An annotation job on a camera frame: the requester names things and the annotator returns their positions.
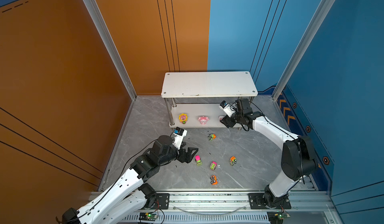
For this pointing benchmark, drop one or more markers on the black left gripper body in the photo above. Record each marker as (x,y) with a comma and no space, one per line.
(172,155)

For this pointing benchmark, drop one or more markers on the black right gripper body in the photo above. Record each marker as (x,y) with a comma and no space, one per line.
(238,116)

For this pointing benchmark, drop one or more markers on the pink green toy truck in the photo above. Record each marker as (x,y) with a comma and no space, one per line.
(198,161)

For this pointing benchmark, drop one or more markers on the green orange toy truck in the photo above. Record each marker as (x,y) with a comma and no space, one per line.
(212,137)

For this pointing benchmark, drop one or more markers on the pink sheep toy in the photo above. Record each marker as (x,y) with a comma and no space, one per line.
(203,120)

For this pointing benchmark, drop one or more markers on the pink green toy car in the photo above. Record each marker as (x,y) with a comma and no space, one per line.
(213,165)

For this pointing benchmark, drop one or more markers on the yellow flower doll toy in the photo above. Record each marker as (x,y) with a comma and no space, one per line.
(183,118)

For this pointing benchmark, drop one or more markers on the orange green toy car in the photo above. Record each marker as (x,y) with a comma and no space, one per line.
(233,161)

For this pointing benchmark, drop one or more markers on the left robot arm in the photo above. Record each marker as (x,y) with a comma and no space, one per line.
(131,192)

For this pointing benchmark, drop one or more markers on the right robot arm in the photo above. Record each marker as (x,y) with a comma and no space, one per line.
(298,152)

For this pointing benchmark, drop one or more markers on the white two-tier shelf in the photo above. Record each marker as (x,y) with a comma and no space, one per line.
(200,94)

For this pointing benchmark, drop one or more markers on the orange toy race car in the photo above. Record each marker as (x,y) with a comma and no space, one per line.
(214,180)

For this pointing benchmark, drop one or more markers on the left green circuit board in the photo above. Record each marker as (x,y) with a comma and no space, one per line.
(148,218)

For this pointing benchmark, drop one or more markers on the green circuit board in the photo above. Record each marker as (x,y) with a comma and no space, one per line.
(148,218)
(277,218)

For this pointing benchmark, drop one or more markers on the right green circuit board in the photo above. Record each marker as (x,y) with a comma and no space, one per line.
(277,218)

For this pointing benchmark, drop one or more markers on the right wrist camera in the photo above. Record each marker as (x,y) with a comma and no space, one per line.
(229,109)

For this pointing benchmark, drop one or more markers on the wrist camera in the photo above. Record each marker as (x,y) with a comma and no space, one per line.
(229,109)
(179,135)

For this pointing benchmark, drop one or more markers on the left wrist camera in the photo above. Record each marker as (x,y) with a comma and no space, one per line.
(179,135)

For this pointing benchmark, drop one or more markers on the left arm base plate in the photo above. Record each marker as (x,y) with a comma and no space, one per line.
(159,201)

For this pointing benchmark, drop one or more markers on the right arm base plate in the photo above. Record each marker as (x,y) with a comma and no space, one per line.
(255,200)

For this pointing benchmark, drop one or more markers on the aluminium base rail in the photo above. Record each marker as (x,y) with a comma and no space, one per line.
(225,203)

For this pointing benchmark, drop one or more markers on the right aluminium corner post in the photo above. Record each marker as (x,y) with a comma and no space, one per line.
(315,23)

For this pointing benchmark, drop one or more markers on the aluminium corner post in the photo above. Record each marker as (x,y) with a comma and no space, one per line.
(315,23)
(104,33)

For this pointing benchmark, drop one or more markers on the left aluminium corner post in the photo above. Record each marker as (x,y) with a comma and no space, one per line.
(104,33)

